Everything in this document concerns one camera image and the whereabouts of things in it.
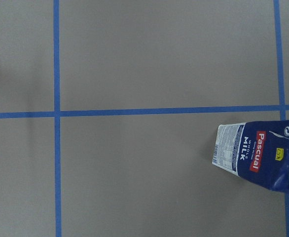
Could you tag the blue Pascual milk carton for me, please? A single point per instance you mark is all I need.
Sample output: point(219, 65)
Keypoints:
point(257, 151)

